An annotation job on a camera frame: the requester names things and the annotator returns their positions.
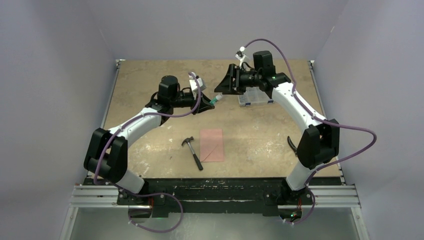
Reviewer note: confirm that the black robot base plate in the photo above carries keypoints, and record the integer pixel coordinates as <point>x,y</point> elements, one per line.
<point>268,196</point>

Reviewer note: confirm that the black handled hammer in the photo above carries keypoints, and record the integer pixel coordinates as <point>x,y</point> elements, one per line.
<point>187,141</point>

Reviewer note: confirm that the aluminium frame rail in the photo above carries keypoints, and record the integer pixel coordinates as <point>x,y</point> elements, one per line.
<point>114,186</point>

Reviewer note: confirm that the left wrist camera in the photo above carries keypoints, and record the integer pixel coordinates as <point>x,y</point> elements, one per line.
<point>196,83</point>

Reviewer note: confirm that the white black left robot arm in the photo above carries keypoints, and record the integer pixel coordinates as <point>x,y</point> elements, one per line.
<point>107,154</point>

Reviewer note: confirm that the clear plastic screw organizer box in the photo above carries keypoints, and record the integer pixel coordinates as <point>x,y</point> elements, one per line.
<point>253,96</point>

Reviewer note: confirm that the white green glue stick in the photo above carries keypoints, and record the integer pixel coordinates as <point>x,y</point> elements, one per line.
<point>215,99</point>

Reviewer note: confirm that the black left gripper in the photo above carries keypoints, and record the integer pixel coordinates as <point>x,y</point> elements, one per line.
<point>204,104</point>

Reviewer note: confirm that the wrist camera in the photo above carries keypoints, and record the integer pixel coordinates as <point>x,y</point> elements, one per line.
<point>196,83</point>
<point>241,56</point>

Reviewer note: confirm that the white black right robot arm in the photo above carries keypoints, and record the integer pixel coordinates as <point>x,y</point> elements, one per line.
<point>319,142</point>

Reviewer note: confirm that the black handled pliers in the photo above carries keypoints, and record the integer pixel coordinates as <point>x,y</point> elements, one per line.
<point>292,145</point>

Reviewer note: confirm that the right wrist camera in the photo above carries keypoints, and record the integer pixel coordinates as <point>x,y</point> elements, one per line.
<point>241,56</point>

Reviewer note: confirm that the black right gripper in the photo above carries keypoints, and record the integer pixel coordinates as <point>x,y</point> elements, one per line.
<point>228,85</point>

